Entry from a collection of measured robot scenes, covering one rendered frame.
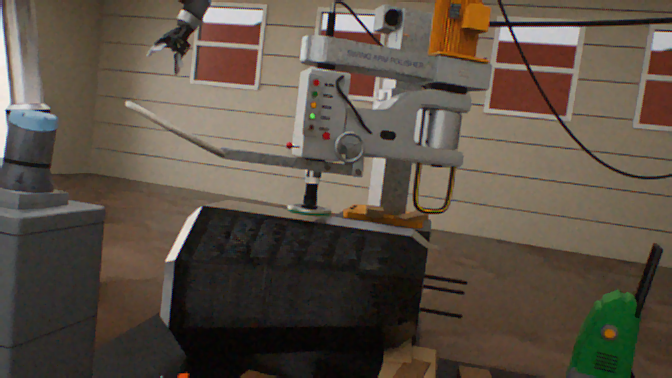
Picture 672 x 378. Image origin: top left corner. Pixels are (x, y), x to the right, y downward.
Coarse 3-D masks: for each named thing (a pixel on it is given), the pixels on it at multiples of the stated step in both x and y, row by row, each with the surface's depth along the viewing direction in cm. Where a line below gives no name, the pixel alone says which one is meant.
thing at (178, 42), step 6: (180, 24) 224; (186, 24) 224; (180, 30) 226; (186, 30) 224; (192, 30) 225; (168, 36) 226; (174, 36) 223; (180, 36) 223; (186, 36) 224; (168, 42) 226; (174, 42) 221; (180, 42) 224; (186, 42) 226; (174, 48) 224; (180, 48) 225
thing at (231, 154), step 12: (228, 156) 246; (240, 156) 247; (252, 156) 249; (264, 156) 251; (276, 156) 252; (288, 156) 255; (300, 168) 256; (312, 168) 258; (324, 168) 259; (336, 168) 261; (348, 168) 263
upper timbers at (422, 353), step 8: (416, 352) 262; (424, 352) 264; (432, 352) 265; (424, 360) 254; (432, 360) 255; (384, 368) 239; (392, 368) 240; (432, 368) 245; (384, 376) 231; (392, 376) 232; (424, 376) 236; (432, 376) 237
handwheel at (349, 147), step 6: (348, 132) 250; (360, 138) 252; (336, 144) 249; (348, 144) 250; (354, 144) 252; (336, 150) 249; (348, 150) 250; (360, 150) 254; (348, 156) 252; (360, 156) 253; (348, 162) 252; (354, 162) 253
